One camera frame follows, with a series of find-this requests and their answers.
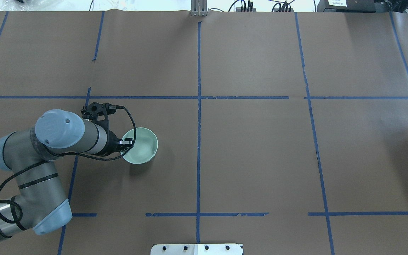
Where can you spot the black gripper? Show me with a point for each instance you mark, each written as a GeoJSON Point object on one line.
{"type": "Point", "coordinates": [113, 145]}

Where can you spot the light green bowl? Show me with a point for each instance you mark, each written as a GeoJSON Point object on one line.
{"type": "Point", "coordinates": [145, 147]}

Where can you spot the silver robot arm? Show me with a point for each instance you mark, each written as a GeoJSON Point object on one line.
{"type": "Point", "coordinates": [33, 196]}

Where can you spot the black desktop box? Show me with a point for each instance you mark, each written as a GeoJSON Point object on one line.
{"type": "Point", "coordinates": [362, 6]}

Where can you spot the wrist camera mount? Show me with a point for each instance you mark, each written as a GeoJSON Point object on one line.
{"type": "Point", "coordinates": [98, 113]}

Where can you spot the white pedestal column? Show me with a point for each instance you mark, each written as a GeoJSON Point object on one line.
{"type": "Point", "coordinates": [198, 249]}

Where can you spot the aluminium frame post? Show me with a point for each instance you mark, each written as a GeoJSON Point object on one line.
{"type": "Point", "coordinates": [199, 8]}

